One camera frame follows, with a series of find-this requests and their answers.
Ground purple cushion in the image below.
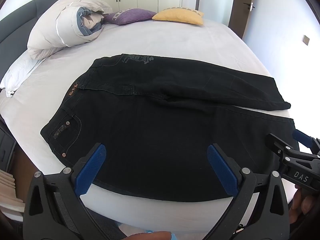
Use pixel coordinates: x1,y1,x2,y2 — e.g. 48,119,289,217
104,8,157,26

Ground person's right hand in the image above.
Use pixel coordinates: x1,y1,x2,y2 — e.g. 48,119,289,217
290,185,320,221

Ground folded white duvet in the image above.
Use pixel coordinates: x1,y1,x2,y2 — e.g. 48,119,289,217
27,0,114,60

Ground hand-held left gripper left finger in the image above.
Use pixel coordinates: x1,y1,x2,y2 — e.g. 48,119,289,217
22,143,108,240

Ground brown wooden door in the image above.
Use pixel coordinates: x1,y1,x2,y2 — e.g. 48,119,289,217
228,0,258,40

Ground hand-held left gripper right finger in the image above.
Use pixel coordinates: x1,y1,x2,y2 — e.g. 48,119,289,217
207,144,292,240

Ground bed with white sheet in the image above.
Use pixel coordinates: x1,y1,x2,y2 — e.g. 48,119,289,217
0,12,298,223

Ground white pillow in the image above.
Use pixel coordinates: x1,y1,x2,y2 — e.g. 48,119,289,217
0,50,45,98

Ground black pants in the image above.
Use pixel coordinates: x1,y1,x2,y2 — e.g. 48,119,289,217
40,53,300,202

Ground yellow cushion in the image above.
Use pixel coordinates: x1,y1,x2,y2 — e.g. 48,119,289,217
152,8,204,26

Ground dark grey nightstand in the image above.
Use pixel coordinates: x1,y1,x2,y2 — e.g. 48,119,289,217
0,125,17,173

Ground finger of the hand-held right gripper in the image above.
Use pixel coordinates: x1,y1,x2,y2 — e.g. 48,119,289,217
292,129,320,155
265,133,298,160

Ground person's left hand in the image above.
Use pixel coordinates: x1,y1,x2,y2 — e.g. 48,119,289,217
126,231,173,240

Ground grey upholstered headboard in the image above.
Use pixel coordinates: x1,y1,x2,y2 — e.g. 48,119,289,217
0,0,89,90

